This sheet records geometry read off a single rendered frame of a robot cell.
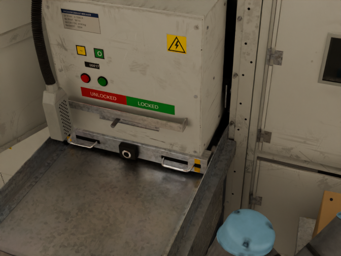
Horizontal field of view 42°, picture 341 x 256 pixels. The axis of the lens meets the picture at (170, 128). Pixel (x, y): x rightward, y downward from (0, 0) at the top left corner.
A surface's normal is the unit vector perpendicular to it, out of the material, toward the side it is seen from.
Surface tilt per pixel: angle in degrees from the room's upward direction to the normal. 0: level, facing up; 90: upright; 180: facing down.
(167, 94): 90
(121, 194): 0
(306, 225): 0
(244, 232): 16
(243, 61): 90
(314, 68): 90
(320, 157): 90
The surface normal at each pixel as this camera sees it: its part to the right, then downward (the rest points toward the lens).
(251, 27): -0.36, 0.58
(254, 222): 0.23, -0.72
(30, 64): 0.74, 0.40
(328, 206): -0.24, -0.14
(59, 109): 0.93, 0.20
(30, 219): -0.03, -0.79
